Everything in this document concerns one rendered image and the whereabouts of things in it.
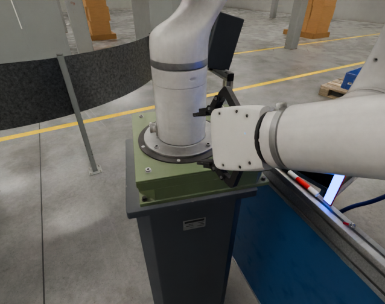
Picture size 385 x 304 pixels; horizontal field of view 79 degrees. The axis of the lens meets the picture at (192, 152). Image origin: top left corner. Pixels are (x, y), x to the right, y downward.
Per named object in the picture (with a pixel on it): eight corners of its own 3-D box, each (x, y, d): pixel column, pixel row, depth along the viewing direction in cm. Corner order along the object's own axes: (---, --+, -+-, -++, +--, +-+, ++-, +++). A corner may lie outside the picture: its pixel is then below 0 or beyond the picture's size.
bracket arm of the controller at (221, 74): (233, 81, 91) (234, 73, 89) (227, 82, 90) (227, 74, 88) (207, 65, 109) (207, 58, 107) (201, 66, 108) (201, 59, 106)
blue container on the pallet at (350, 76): (389, 87, 338) (396, 71, 325) (370, 96, 309) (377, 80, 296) (359, 79, 365) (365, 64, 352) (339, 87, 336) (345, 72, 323)
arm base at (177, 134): (140, 161, 52) (126, 79, 41) (147, 120, 68) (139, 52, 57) (225, 157, 53) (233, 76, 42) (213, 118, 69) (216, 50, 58)
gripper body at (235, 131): (260, 99, 29) (203, 108, 38) (265, 180, 30) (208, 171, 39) (293, 99, 34) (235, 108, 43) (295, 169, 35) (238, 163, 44)
